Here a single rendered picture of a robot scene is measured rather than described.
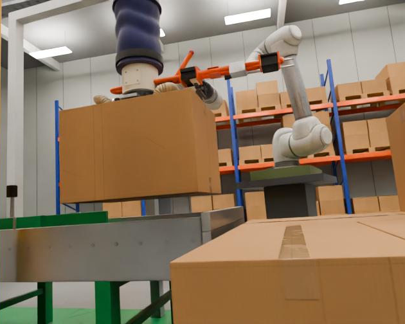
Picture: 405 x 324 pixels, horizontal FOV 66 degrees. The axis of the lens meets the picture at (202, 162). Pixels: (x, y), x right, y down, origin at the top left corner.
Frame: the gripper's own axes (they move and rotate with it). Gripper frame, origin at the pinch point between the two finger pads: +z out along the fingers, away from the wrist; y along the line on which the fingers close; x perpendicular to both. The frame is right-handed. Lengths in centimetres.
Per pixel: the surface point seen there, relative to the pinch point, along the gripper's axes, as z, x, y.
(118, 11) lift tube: 8.0, 32.4, -35.1
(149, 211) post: -48, 49, 59
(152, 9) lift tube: 4.3, 17.1, -34.8
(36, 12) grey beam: -158, 240, -191
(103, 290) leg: 34, 27, 83
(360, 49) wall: -867, -285, -379
